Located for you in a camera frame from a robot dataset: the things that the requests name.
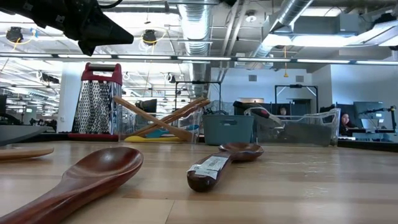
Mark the small black monitor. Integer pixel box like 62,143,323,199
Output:
136,98,158,114

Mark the short dark wooden spoon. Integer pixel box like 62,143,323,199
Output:
186,142,265,193

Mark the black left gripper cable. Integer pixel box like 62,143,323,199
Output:
99,0,124,9

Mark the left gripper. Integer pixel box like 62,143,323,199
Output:
21,0,134,57

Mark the yellow plastic spoon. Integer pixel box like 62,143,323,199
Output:
124,135,187,144

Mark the slotted wooden spoon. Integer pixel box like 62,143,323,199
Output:
0,147,55,162

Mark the wooden spork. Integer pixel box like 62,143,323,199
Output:
113,95,193,142

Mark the clear plastic bin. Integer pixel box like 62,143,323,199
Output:
119,99,205,144
244,106,341,147

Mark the long dark wooden spoon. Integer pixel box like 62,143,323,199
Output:
0,146,144,224

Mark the slotted wooden spatula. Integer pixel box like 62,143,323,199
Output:
126,96,206,138

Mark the white column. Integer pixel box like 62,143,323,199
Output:
57,67,82,133

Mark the teal plastic bin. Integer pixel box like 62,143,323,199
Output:
201,114,255,146

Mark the black frame stand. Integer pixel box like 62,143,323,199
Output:
274,83,319,116
175,80,222,108

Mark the steel box grater red handle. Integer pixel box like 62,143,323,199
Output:
67,62,124,141

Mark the silver spiral duct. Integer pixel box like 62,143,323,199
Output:
253,0,315,58
177,0,216,98

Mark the ceiling light strip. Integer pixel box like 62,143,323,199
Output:
236,57,292,63
0,52,54,58
177,55,233,62
117,55,172,60
356,60,398,66
57,54,113,60
297,58,351,65

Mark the grey desk monitor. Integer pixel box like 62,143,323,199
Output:
353,101,385,130

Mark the yellow hanging cord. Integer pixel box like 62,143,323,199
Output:
282,45,289,78

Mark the black ceiling cable reel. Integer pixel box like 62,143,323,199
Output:
141,27,169,47
5,26,34,50

